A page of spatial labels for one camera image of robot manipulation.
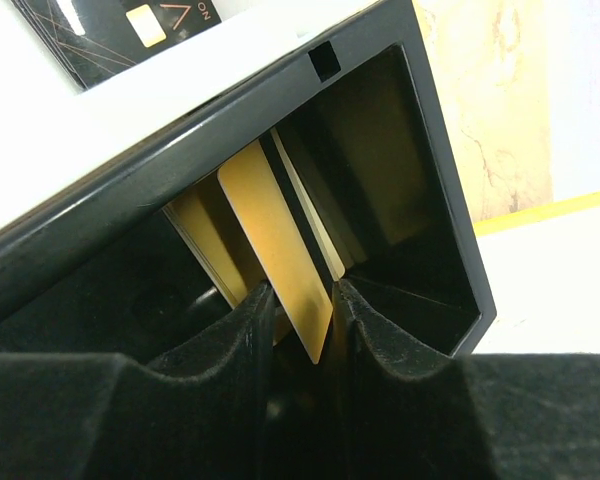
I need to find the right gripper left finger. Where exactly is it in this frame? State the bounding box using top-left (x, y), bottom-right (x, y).
top-left (0, 284), bottom-right (275, 479)

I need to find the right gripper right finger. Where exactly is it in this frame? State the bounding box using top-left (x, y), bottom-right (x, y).
top-left (331, 281), bottom-right (600, 479)

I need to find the black white sorting tray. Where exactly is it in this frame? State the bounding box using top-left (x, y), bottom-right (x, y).
top-left (0, 1), bottom-right (496, 355)

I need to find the gold striped card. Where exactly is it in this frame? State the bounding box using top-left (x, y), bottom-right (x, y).
top-left (217, 131), bottom-right (345, 364)

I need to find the white board wooden frame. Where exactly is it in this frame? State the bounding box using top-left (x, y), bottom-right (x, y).
top-left (459, 185), bottom-right (600, 357)

